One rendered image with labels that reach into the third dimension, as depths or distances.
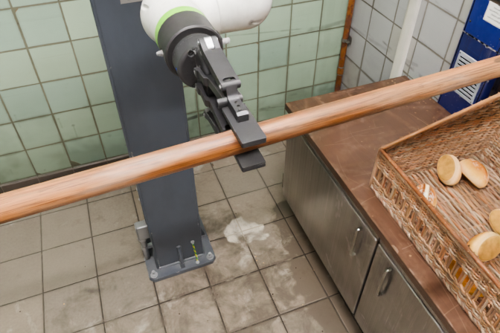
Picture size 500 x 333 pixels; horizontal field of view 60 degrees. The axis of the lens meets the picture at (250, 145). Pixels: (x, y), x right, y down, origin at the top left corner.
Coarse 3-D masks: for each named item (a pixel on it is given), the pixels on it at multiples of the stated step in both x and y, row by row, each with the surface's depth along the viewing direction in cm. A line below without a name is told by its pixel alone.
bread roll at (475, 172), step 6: (462, 162) 126; (468, 162) 125; (474, 162) 124; (462, 168) 125; (468, 168) 124; (474, 168) 123; (480, 168) 123; (486, 168) 124; (468, 174) 123; (474, 174) 122; (480, 174) 122; (486, 174) 122; (474, 180) 122; (480, 180) 121; (486, 180) 122; (480, 186) 122
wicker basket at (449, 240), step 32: (448, 128) 121; (480, 128) 126; (384, 160) 116; (416, 160) 125; (480, 160) 134; (384, 192) 119; (416, 192) 106; (448, 192) 125; (480, 192) 125; (416, 224) 109; (448, 224) 98; (480, 224) 115; (448, 256) 100; (448, 288) 102; (480, 288) 92; (480, 320) 94
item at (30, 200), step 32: (480, 64) 60; (352, 96) 56; (384, 96) 56; (416, 96) 57; (288, 128) 52; (320, 128) 54; (128, 160) 48; (160, 160) 48; (192, 160) 49; (32, 192) 44; (64, 192) 45; (96, 192) 46
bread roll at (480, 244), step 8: (488, 232) 107; (472, 240) 106; (480, 240) 105; (488, 240) 104; (496, 240) 105; (472, 248) 104; (480, 248) 104; (488, 248) 104; (496, 248) 105; (480, 256) 104; (488, 256) 104
